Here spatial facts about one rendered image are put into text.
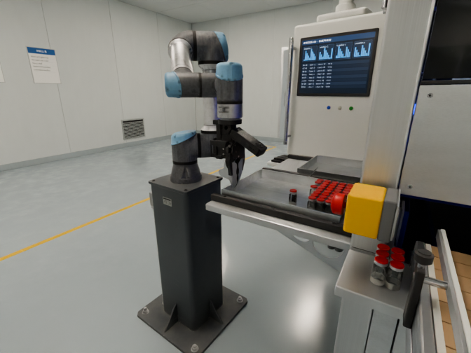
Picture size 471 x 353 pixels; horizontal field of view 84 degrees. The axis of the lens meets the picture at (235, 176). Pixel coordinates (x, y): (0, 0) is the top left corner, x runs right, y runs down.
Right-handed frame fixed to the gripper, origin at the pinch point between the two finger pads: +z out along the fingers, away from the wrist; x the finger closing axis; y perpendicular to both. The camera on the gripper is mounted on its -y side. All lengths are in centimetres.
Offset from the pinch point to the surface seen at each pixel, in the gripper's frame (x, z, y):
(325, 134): -89, -4, -5
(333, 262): 1.4, 16.4, -31.5
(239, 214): 11.1, 4.1, -7.8
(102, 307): 5, 91, 89
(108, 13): -298, -177, 483
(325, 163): -53, 4, -15
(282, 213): 8.2, 2.0, -19.1
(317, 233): 10.5, 3.8, -28.8
